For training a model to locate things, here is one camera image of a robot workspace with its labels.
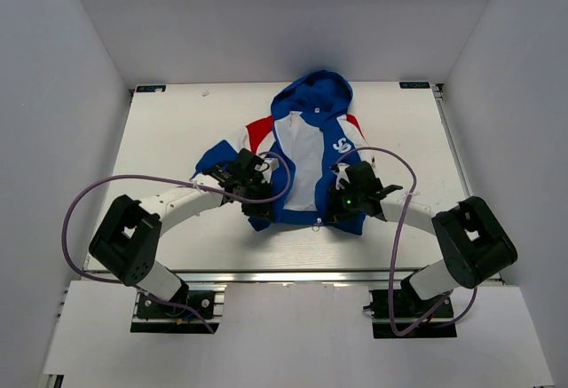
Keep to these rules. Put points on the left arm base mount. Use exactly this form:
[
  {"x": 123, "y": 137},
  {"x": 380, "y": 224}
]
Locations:
[{"x": 197, "y": 310}]

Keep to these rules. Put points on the right blue table label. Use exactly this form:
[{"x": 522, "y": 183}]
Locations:
[{"x": 414, "y": 85}]

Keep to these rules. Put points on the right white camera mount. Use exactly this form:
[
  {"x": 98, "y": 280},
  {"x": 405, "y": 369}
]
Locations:
[{"x": 341, "y": 176}]

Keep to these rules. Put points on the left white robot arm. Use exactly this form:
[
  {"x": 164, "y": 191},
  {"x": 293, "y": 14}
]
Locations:
[{"x": 127, "y": 239}]

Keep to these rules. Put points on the silver zipper slider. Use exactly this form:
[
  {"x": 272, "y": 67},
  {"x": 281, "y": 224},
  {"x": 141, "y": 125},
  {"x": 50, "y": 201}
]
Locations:
[{"x": 316, "y": 226}]

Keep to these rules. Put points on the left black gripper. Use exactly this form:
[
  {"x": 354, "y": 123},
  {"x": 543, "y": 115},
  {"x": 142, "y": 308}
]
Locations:
[{"x": 262, "y": 210}]

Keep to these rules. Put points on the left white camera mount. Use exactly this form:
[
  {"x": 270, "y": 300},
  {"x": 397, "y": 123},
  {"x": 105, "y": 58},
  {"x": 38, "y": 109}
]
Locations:
[{"x": 267, "y": 168}]

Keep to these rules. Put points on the blue table label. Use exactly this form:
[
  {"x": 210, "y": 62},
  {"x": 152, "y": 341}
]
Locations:
[
  {"x": 150, "y": 89},
  {"x": 414, "y": 85}
]

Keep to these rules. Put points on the left blue table label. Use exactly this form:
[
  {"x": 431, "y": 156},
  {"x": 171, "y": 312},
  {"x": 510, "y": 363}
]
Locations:
[{"x": 150, "y": 89}]

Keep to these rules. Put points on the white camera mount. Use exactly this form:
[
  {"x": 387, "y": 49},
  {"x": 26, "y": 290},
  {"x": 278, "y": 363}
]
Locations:
[
  {"x": 267, "y": 168},
  {"x": 341, "y": 176}
]

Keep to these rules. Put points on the blue white red jacket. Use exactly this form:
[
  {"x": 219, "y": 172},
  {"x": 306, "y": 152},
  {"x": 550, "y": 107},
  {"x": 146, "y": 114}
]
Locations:
[{"x": 311, "y": 128}]

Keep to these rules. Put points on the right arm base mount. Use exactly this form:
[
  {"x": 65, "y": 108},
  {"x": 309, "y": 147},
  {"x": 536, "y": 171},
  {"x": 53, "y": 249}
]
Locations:
[{"x": 437, "y": 314}]

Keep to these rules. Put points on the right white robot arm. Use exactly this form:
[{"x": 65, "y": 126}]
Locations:
[{"x": 473, "y": 244}]

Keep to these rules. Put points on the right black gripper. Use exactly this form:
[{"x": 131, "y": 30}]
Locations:
[{"x": 335, "y": 212}]

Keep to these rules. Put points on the aluminium table front rail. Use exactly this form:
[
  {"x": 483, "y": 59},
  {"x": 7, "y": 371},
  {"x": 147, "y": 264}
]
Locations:
[{"x": 283, "y": 276}]

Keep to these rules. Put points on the white front cover board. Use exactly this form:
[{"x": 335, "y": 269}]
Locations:
[{"x": 304, "y": 335}]

